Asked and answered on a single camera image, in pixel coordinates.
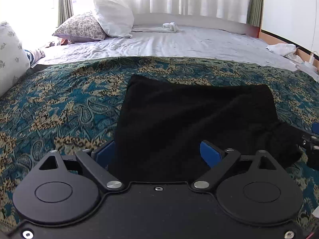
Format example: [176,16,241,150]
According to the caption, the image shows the leaf print white duvet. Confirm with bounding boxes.
[0,22,30,96]

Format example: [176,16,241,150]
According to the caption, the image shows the green striped curtain right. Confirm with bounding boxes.
[247,0,263,27]

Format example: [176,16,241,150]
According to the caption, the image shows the black pants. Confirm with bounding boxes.
[108,75,301,182]

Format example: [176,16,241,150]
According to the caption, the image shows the small rolled white cloth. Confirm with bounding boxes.
[162,22,179,33]

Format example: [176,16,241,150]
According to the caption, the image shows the crumpled white cloth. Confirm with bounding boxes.
[267,43,297,57]

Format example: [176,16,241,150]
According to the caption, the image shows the white charger with cable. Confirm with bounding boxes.
[296,46,318,72]

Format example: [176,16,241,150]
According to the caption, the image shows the green striped curtain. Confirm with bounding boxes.
[247,0,263,27]
[58,0,74,26]

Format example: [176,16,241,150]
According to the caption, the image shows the white pillow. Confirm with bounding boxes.
[93,0,134,38]

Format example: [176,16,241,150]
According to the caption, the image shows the floral grey pillow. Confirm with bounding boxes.
[52,12,106,43]

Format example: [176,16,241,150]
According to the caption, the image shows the wooden bed frame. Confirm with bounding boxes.
[246,24,312,62]

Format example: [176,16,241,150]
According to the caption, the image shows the teal paisley bedspread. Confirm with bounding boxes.
[1,57,318,232]

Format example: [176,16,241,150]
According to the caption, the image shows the green striped curtain left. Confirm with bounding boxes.
[58,0,74,26]

